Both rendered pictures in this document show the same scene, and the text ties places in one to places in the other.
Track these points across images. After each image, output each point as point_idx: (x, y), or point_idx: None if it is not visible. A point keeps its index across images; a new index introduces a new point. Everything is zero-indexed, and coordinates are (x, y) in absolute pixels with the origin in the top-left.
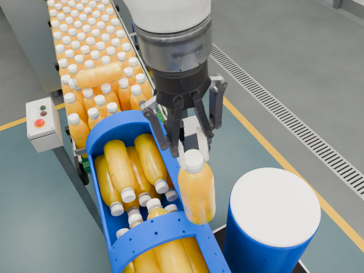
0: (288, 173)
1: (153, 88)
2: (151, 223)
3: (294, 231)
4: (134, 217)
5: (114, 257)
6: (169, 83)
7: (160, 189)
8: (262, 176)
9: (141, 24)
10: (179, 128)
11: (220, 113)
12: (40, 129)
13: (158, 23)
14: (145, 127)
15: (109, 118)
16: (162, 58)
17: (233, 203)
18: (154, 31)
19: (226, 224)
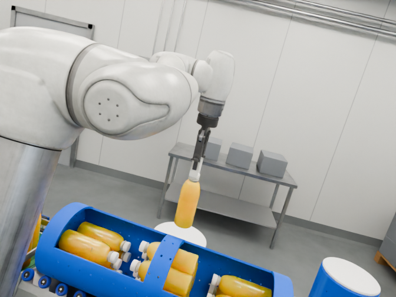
0: (171, 222)
1: None
2: (165, 241)
3: (199, 242)
4: (135, 261)
5: (154, 277)
6: (214, 122)
7: (128, 247)
8: (162, 228)
9: (217, 98)
10: (203, 149)
11: (206, 145)
12: None
13: (223, 97)
14: (78, 220)
15: (64, 209)
16: (218, 110)
17: None
18: (220, 100)
19: None
